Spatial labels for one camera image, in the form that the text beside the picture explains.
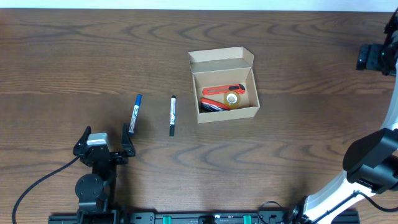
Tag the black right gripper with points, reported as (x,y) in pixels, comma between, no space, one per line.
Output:
(372,61)

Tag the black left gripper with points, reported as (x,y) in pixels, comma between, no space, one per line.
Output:
(129,149)

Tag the yellow clear tape roll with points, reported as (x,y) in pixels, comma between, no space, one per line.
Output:
(232,99)

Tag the orange utility knife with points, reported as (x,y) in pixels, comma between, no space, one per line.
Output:
(237,88)

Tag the cardboard box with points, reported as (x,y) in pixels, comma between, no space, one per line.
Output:
(218,67)

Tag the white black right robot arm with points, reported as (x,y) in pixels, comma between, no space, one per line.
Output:
(369,166)

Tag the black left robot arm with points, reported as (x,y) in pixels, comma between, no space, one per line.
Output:
(96,190)

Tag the blue whiteboard marker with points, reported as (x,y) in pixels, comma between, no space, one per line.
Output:
(134,115)

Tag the black whiteboard marker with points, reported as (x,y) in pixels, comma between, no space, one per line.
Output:
(173,101)

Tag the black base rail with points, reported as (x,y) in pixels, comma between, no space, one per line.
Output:
(265,216)

